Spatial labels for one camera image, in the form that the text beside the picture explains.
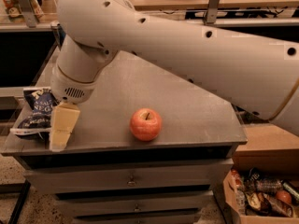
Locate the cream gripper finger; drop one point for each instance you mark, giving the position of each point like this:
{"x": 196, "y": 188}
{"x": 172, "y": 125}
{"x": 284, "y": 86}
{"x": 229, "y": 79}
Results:
{"x": 64, "y": 117}

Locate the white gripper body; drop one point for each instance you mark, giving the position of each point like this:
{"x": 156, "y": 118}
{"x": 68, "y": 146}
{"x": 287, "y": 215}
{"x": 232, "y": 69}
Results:
{"x": 71, "y": 89}

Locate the blue chip bag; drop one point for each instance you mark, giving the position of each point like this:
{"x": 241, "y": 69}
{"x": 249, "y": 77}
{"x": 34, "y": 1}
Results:
{"x": 37, "y": 124}

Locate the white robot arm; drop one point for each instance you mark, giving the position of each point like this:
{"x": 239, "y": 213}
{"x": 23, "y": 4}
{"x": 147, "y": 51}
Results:
{"x": 256, "y": 73}

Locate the red apple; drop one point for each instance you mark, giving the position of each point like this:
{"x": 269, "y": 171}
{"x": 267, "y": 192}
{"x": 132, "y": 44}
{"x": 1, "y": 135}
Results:
{"x": 145, "y": 124}

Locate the colourful snack bag background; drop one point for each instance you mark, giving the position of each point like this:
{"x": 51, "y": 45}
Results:
{"x": 11, "y": 11}

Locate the blue silver energy drink can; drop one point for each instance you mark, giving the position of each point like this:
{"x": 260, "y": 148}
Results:
{"x": 58, "y": 32}

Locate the grey drawer cabinet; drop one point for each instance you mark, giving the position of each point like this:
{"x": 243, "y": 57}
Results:
{"x": 175, "y": 173}

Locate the top drawer metal knob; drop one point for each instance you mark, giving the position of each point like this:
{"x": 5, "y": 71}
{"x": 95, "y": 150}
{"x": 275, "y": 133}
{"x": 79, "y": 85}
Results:
{"x": 131, "y": 181}

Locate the drawer metal knob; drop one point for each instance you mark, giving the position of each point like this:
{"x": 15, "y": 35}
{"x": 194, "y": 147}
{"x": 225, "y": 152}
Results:
{"x": 137, "y": 208}
{"x": 131, "y": 181}

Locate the cardboard box of snacks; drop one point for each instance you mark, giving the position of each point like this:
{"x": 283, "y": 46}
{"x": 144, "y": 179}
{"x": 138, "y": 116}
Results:
{"x": 260, "y": 196}

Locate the left metal railing post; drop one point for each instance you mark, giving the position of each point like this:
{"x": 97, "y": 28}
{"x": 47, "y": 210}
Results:
{"x": 28, "y": 13}

